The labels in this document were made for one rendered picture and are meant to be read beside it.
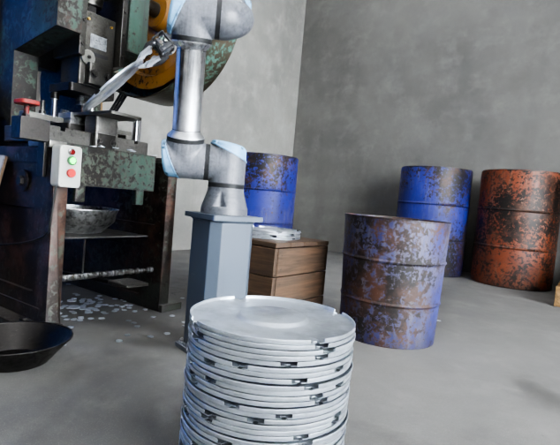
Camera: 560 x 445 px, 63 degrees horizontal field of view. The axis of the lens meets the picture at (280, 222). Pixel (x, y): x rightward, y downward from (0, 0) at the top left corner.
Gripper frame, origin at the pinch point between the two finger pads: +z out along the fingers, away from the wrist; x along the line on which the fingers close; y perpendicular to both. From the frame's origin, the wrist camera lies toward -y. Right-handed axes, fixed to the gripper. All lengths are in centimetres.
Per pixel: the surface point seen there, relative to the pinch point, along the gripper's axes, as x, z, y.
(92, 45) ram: -18.1, 7.3, -12.4
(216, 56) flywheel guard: 12.8, -31.7, -18.5
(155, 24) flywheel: -17, -25, -40
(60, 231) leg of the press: 29, 59, 17
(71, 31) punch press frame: -23.4, 10.8, -2.9
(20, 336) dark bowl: 46, 86, 31
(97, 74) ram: -8.0, 13.4, -9.4
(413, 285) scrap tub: 123, -20, 41
